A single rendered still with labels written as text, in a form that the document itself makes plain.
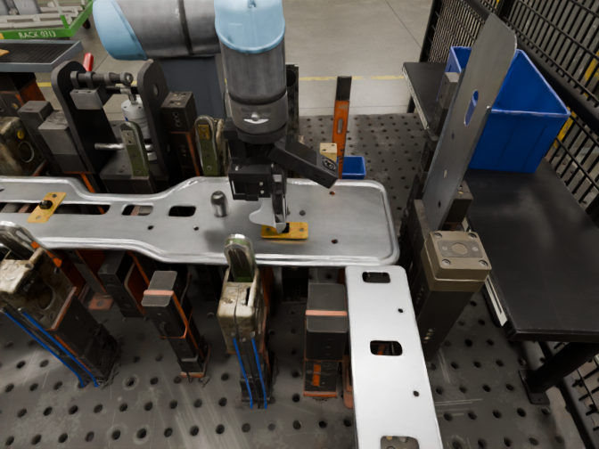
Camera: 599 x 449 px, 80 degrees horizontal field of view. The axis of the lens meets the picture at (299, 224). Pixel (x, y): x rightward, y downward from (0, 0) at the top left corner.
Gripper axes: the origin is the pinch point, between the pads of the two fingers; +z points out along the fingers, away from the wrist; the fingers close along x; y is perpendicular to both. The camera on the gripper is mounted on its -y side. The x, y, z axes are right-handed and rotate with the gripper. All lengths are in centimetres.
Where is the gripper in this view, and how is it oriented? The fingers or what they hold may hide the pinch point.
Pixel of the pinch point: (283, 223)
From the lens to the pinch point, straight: 63.6
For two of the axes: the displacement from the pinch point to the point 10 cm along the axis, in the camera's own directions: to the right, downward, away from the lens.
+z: 0.2, 6.9, 7.2
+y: -10.0, -0.1, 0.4
